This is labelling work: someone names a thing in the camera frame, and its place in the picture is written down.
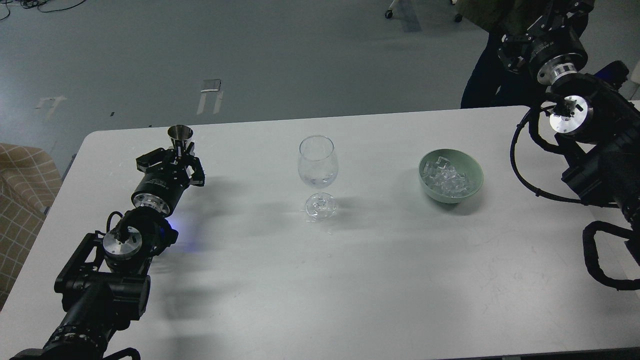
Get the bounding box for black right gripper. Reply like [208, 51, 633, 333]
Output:
[497, 0, 595, 85]

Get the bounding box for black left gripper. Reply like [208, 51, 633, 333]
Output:
[131, 142, 206, 217]

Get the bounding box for steel cocktail jigger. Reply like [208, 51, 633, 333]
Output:
[167, 124, 195, 159]

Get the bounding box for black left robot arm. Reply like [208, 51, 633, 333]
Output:
[13, 139, 205, 360]

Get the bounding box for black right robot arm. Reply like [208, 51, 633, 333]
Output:
[498, 0, 640, 291]

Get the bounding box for clear wine glass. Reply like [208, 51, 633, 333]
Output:
[297, 134, 339, 221]

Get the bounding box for clear ice cubes pile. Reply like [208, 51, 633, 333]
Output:
[422, 156, 474, 198]

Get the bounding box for person in dark clothes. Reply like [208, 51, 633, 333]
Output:
[455, 0, 547, 109]

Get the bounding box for white chair part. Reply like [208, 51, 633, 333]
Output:
[627, 60, 640, 100]

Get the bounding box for tan checkered chair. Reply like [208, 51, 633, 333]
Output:
[0, 143, 62, 307]

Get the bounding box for green bowl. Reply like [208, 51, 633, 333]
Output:
[418, 148, 484, 204]

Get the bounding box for black floor cables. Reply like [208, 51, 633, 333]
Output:
[0, 0, 87, 22]

